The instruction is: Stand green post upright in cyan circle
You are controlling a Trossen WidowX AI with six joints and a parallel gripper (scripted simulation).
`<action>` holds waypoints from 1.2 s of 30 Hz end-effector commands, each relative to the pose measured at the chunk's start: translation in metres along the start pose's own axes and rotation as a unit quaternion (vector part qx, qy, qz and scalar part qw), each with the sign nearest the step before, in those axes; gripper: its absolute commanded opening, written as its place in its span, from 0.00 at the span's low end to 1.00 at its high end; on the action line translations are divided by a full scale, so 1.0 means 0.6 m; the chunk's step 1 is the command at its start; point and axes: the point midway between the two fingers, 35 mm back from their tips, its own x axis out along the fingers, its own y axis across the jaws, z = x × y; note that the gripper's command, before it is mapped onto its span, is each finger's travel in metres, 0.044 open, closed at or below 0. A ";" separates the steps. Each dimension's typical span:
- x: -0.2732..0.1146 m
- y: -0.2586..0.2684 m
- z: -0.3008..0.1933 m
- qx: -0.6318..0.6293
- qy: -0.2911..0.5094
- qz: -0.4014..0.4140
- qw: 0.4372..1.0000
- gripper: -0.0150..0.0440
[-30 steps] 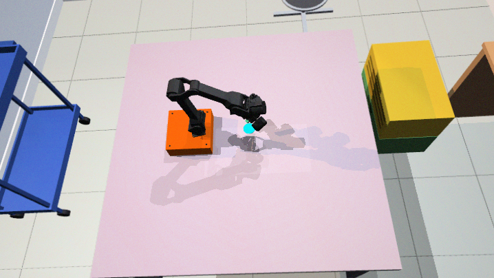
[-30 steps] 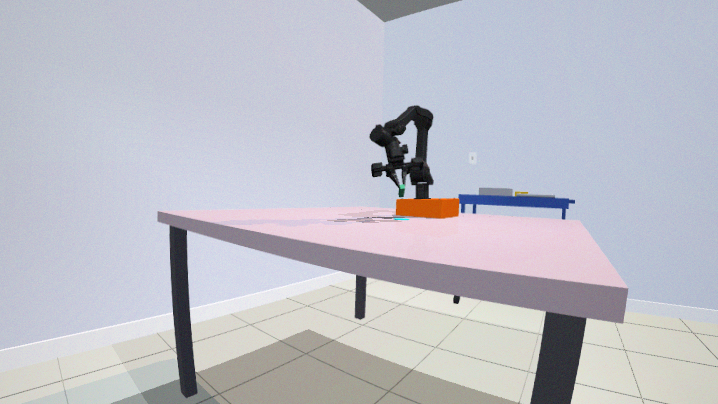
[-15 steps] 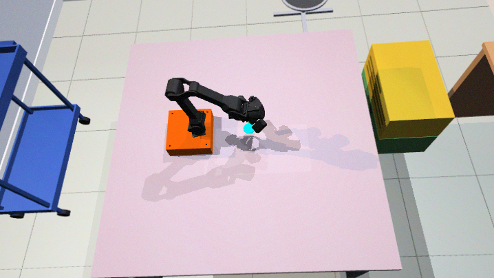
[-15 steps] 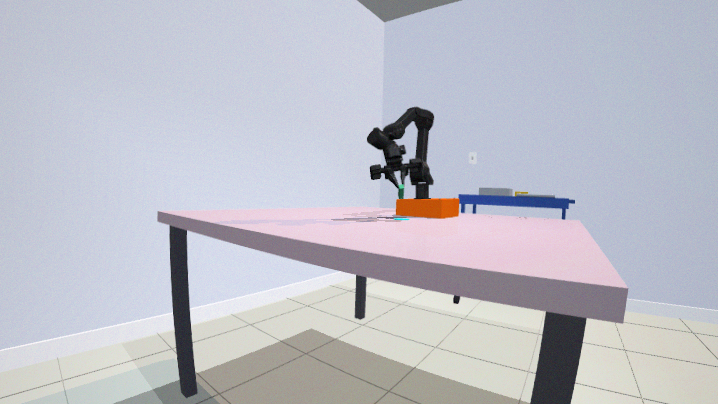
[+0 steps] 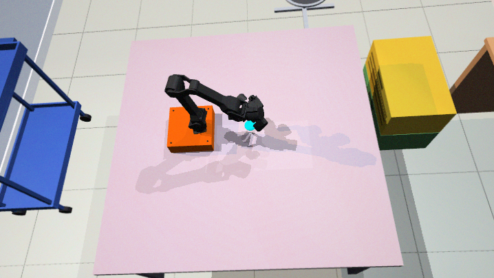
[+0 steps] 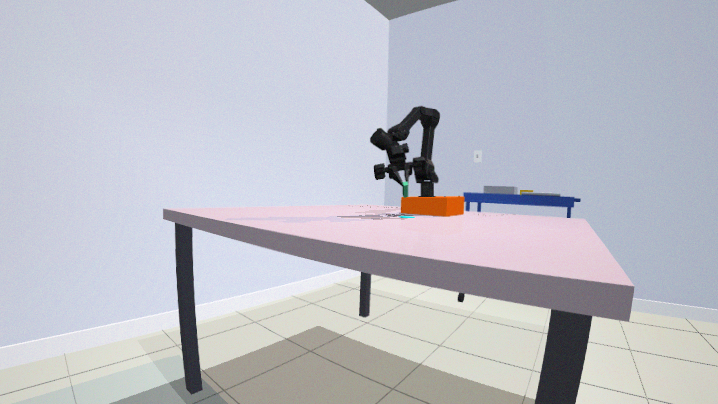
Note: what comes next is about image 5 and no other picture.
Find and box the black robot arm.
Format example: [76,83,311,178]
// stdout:
[164,74,264,134]

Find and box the cyan circle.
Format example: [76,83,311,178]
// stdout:
[244,121,255,131]

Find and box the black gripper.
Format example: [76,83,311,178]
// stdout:
[237,94,268,131]

